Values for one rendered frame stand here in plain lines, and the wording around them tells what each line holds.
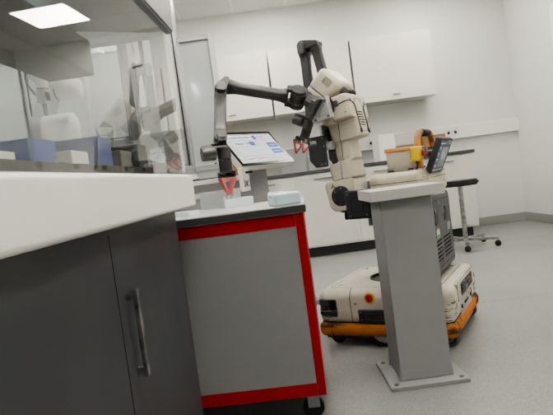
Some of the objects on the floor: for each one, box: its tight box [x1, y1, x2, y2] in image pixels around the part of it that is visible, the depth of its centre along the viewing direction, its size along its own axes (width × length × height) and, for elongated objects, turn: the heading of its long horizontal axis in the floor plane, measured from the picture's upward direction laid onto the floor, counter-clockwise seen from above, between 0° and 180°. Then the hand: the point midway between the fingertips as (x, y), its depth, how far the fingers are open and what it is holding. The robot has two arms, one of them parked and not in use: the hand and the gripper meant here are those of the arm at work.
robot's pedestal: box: [357, 182, 471, 393], centre depth 216 cm, size 30×30×76 cm
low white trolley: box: [175, 197, 327, 415], centre depth 217 cm, size 58×62×76 cm
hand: (229, 193), depth 231 cm, fingers open, 3 cm apart
